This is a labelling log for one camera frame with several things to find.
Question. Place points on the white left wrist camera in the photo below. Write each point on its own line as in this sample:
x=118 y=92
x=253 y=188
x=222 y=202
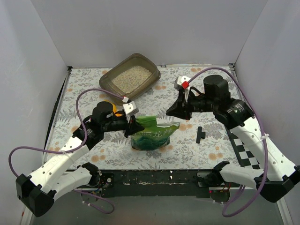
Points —
x=130 y=108

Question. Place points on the brown plastic litter box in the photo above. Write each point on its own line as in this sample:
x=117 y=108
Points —
x=131 y=78

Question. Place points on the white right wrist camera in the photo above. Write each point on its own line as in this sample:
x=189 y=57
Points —
x=181 y=82

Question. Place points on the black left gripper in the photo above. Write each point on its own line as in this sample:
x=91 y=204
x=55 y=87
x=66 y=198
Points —
x=127 y=127

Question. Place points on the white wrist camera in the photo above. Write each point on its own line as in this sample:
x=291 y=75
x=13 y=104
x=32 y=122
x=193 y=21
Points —
x=181 y=82
x=130 y=108

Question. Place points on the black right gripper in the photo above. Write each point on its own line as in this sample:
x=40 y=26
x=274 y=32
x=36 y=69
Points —
x=185 y=107

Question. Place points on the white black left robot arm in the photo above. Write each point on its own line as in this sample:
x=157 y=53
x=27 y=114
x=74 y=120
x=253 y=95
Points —
x=39 y=190

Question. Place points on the orange plastic scoop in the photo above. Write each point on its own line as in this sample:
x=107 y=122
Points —
x=115 y=110

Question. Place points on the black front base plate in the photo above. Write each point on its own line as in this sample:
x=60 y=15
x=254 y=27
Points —
x=126 y=183

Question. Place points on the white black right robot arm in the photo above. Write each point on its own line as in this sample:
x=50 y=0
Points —
x=277 y=173

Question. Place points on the black white checkerboard plate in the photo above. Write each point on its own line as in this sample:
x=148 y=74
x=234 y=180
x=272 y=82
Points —
x=244 y=156

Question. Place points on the small black plastic clip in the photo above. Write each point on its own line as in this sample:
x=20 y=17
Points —
x=200 y=135

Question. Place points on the floral patterned table mat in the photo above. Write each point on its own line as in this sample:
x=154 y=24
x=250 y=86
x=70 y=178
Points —
x=115 y=151

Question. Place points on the green litter bag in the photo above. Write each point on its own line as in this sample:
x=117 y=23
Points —
x=155 y=135

